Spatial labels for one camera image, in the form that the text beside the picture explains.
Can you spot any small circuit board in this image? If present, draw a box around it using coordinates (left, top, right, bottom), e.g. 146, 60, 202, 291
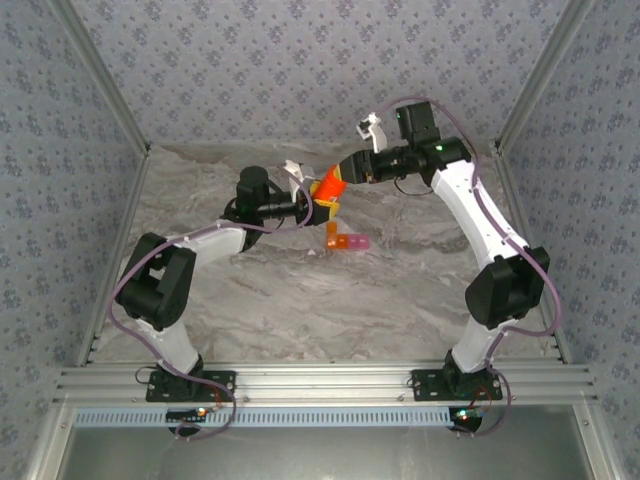
448, 407, 487, 432
166, 407, 209, 422

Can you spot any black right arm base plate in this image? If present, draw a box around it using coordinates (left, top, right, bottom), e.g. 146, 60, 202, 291
410, 368, 504, 403

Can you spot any aluminium mounting rail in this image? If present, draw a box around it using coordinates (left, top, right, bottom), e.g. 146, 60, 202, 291
52, 363, 599, 406

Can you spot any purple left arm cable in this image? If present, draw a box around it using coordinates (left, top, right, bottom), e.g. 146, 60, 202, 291
108, 179, 317, 442

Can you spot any orange pill bottle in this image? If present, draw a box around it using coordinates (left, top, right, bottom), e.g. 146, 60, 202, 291
309, 163, 349, 204

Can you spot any grey metal shelf panel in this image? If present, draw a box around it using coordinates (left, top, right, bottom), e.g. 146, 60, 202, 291
29, 404, 621, 480

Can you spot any aluminium table side rail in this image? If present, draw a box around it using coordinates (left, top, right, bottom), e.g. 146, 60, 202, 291
74, 147, 154, 369
492, 144, 574, 366

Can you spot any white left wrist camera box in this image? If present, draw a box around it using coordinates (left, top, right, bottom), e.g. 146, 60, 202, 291
280, 159, 319, 201

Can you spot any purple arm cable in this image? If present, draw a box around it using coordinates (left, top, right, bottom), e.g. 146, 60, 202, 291
379, 95, 565, 439
108, 179, 317, 442

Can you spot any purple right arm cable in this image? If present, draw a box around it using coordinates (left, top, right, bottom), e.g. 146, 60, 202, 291
379, 95, 565, 439

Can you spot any orange and pink pill organizer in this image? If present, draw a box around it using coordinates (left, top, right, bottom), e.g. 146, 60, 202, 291
323, 220, 372, 251

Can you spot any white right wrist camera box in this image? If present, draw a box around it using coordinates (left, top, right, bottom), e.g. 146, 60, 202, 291
354, 113, 389, 154

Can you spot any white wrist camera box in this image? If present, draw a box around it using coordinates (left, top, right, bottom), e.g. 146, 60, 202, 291
280, 159, 319, 201
354, 113, 389, 154

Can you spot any grey slotted cable duct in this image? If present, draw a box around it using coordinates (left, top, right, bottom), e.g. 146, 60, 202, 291
72, 405, 456, 429

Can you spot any aluminium frame post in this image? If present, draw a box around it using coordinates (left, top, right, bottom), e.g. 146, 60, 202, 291
493, 0, 597, 156
49, 0, 151, 156

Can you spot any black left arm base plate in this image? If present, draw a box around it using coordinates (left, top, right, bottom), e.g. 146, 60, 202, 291
145, 368, 237, 404

